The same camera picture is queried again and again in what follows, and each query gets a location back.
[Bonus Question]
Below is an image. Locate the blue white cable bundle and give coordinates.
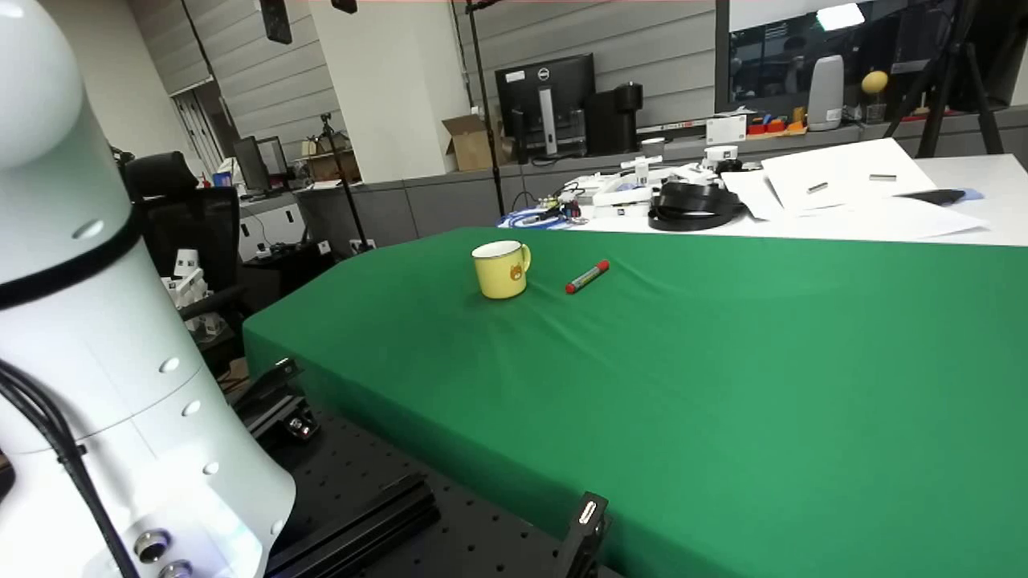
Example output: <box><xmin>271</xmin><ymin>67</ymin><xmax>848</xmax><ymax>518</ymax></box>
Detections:
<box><xmin>497</xmin><ymin>207</ymin><xmax>589</xmax><ymax>235</ymax></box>

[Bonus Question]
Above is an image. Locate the black Dell monitor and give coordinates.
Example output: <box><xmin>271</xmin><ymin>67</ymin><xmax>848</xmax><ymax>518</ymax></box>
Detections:
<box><xmin>495</xmin><ymin>52</ymin><xmax>598</xmax><ymax>163</ymax></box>

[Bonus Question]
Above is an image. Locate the thin black tripod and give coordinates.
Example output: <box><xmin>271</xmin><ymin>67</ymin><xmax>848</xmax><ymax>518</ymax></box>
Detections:
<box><xmin>316</xmin><ymin>108</ymin><xmax>375</xmax><ymax>258</ymax></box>

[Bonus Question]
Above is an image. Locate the dark glass window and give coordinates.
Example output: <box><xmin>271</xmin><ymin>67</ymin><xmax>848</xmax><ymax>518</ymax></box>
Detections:
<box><xmin>718</xmin><ymin>0</ymin><xmax>1028</xmax><ymax>120</ymax></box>

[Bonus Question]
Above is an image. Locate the white paper sheet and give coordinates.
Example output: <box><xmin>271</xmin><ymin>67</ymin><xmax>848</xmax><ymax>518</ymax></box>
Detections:
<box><xmin>756</xmin><ymin>135</ymin><xmax>945</xmax><ymax>217</ymax></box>

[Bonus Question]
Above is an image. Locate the yellow mug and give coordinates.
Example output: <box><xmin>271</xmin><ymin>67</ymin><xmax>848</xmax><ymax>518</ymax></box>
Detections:
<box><xmin>470</xmin><ymin>237</ymin><xmax>533</xmax><ymax>307</ymax></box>

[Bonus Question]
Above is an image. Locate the white parts clutter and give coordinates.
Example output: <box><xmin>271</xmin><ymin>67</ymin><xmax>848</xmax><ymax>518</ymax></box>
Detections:
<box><xmin>557</xmin><ymin>153</ymin><xmax>667</xmax><ymax>222</ymax></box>

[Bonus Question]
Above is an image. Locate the large black tripod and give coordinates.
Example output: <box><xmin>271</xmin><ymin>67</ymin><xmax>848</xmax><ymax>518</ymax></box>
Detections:
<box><xmin>885</xmin><ymin>0</ymin><xmax>1010</xmax><ymax>160</ymax></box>

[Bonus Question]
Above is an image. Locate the black aluminium rail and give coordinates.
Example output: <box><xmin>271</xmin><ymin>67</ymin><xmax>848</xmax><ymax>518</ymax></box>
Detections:
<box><xmin>267</xmin><ymin>473</ymin><xmax>444</xmax><ymax>578</ymax></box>
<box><xmin>229</xmin><ymin>356</ymin><xmax>323</xmax><ymax>448</ymax></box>

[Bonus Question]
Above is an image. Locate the brown cardboard box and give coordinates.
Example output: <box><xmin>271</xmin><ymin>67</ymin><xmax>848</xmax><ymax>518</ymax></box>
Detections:
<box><xmin>441</xmin><ymin>108</ymin><xmax>497</xmax><ymax>176</ymax></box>

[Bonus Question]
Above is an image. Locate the black coiled cable bundle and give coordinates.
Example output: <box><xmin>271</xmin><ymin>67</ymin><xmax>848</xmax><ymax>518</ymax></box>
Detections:
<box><xmin>646</xmin><ymin>176</ymin><xmax>748</xmax><ymax>235</ymax></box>

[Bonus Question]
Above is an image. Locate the black stand pole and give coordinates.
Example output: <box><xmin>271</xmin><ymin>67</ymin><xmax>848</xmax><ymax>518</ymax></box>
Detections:
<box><xmin>465</xmin><ymin>0</ymin><xmax>510</xmax><ymax>222</ymax></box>

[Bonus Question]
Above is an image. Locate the small white box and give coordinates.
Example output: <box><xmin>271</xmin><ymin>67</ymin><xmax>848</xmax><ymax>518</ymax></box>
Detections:
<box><xmin>705</xmin><ymin>113</ymin><xmax>748</xmax><ymax>149</ymax></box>

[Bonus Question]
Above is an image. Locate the green table cloth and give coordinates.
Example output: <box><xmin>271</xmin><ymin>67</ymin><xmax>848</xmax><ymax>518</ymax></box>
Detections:
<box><xmin>241</xmin><ymin>226</ymin><xmax>1028</xmax><ymax>578</ymax></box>

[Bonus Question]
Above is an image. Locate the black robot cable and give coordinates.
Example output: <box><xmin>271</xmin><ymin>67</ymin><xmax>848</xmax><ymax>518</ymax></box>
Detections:
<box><xmin>0</xmin><ymin>361</ymin><xmax>145</xmax><ymax>578</ymax></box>

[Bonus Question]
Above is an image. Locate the white grey speaker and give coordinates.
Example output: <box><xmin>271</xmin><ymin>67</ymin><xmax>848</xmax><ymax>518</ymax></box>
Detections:
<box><xmin>802</xmin><ymin>52</ymin><xmax>848</xmax><ymax>131</ymax></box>

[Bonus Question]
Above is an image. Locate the red marker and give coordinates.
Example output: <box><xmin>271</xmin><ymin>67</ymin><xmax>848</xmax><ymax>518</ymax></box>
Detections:
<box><xmin>561</xmin><ymin>258</ymin><xmax>614</xmax><ymax>298</ymax></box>

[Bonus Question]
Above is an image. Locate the black flat phone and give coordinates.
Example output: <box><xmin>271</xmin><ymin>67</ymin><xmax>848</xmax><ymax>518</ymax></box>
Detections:
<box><xmin>895</xmin><ymin>187</ymin><xmax>975</xmax><ymax>209</ymax></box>

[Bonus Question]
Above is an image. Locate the black table clamp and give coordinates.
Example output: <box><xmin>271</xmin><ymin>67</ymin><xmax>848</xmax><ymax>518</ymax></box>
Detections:
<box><xmin>557</xmin><ymin>492</ymin><xmax>609</xmax><ymax>578</ymax></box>

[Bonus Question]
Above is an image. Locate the black computer tower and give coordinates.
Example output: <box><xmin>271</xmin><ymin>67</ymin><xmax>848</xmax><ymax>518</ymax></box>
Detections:
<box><xmin>582</xmin><ymin>80</ymin><xmax>646</xmax><ymax>159</ymax></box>

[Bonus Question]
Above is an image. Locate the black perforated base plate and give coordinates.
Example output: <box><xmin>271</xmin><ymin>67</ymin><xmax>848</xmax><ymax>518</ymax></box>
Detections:
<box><xmin>229</xmin><ymin>402</ymin><xmax>628</xmax><ymax>578</ymax></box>

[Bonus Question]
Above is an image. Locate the black office chair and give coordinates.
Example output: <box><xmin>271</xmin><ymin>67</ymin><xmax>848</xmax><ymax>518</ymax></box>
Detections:
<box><xmin>120</xmin><ymin>150</ymin><xmax>243</xmax><ymax>325</ymax></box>

